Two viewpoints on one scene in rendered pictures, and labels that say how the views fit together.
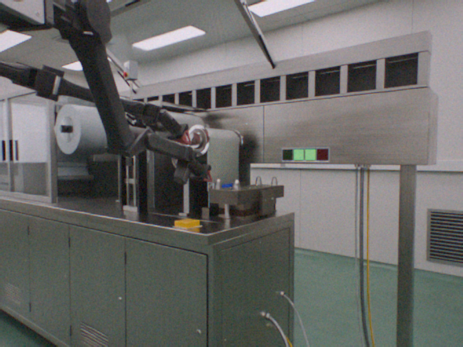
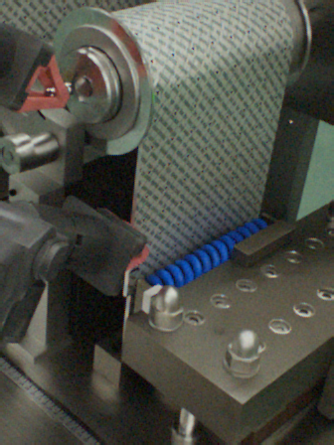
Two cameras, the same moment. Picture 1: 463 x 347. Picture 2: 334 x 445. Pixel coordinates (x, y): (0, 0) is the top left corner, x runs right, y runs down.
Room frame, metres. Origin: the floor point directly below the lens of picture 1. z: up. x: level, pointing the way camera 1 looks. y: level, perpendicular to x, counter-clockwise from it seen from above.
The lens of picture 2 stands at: (0.84, 0.06, 1.60)
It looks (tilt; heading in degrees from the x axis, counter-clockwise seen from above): 33 degrees down; 3
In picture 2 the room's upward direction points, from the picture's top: 7 degrees clockwise
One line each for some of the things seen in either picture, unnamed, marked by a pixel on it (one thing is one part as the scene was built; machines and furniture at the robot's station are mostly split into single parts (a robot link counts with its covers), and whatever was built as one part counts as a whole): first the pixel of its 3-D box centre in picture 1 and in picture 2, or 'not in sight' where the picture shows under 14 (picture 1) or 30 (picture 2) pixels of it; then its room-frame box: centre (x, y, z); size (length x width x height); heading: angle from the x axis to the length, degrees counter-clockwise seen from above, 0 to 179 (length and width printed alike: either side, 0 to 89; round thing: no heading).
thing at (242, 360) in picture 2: (236, 184); (244, 348); (1.47, -0.01, 1.05); 0.04 x 0.04 x 0.04
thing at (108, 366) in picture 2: (224, 208); (189, 316); (1.67, 0.05, 0.92); 0.28 x 0.04 x 0.04; 143
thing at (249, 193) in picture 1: (249, 193); (293, 302); (1.63, -0.07, 1.00); 0.40 x 0.16 x 0.06; 143
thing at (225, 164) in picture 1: (223, 170); (205, 193); (1.66, 0.06, 1.11); 0.23 x 0.01 x 0.18; 143
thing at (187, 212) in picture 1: (187, 182); (42, 242); (1.60, 0.23, 1.05); 0.06 x 0.05 x 0.31; 143
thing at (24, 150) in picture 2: not in sight; (16, 153); (1.57, 0.25, 1.18); 0.04 x 0.02 x 0.04; 53
